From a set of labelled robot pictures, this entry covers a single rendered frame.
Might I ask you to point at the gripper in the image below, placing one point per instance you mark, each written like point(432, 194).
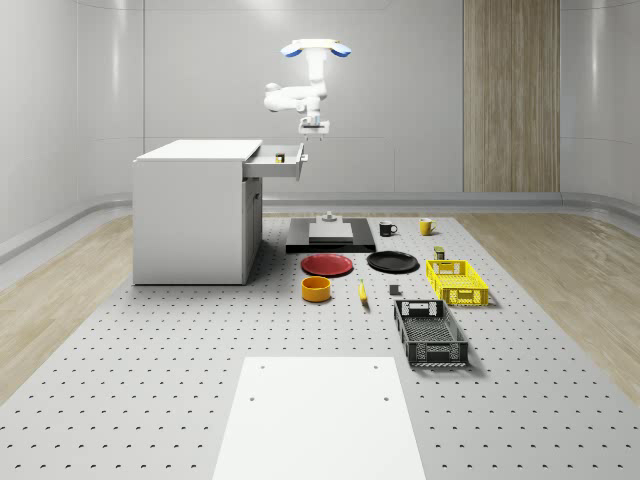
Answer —
point(315, 127)

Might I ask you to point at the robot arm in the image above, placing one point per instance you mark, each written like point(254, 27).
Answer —
point(295, 92)

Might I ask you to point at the black mug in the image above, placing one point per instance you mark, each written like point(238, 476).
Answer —
point(386, 230)

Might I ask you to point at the red plate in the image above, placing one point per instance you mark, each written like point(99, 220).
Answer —
point(327, 265)

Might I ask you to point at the yellow mug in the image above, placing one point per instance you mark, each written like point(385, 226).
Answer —
point(426, 228)

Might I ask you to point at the black plate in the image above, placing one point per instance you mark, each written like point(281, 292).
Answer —
point(392, 262)

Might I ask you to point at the white cabinet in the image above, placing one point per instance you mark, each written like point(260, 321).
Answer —
point(190, 220)

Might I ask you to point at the yellow bowl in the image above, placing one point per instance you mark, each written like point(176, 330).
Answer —
point(316, 292)

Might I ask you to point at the banana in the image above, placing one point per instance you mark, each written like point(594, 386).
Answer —
point(363, 294)

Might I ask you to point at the flat-sided can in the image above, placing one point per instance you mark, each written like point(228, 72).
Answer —
point(439, 253)

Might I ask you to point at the grey cube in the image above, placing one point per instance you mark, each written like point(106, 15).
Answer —
point(395, 290)

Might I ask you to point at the yellow basket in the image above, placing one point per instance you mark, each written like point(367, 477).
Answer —
point(465, 295)

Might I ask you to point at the dark grey basket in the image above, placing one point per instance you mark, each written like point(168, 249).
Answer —
point(435, 352)

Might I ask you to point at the white board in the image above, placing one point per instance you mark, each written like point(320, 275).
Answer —
point(320, 425)

